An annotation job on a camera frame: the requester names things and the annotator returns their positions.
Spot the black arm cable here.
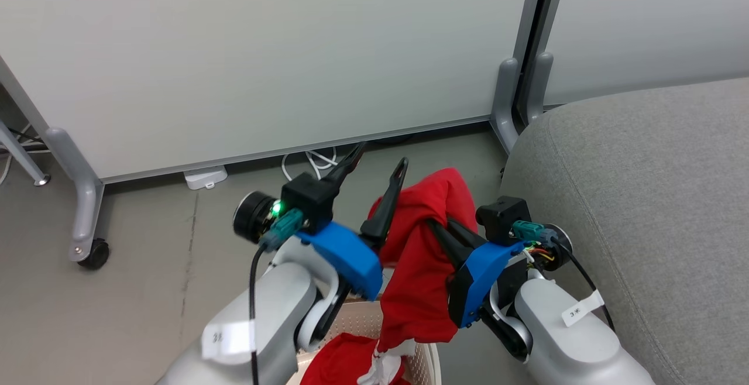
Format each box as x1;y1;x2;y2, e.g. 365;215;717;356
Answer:
249;208;306;385
512;220;616;333

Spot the white lattice laundry basket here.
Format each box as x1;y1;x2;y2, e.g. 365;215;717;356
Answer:
287;297;442;385

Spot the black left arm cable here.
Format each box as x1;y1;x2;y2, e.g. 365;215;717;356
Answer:
249;208;306;385

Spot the red garment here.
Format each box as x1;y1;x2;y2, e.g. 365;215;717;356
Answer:
367;167;479;353

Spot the grey desk frame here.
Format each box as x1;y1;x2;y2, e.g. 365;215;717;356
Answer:
0;121;51;187

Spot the white cloth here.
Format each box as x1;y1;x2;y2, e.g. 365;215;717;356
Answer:
357;339;419;385

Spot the grey partition foot with caster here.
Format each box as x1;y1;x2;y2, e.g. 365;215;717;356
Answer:
46;128;111;270

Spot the white power strip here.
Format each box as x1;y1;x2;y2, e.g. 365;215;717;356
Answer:
184;166;228;191

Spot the coiled white floor cable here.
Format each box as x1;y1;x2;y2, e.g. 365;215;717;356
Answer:
281;146;339;183

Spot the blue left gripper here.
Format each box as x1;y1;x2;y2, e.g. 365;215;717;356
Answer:
296;142;410;303

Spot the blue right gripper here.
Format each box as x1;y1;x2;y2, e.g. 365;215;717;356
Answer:
426;218;530;328

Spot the crumpled red cloth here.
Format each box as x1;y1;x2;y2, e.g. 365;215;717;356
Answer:
300;332;410;385

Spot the wide white partition panel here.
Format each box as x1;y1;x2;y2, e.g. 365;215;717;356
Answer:
0;0;549;185

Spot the grey fabric sofa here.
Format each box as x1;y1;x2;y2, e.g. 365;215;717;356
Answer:
500;78;749;385

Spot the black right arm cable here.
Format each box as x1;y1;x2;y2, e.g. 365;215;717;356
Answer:
512;220;616;333

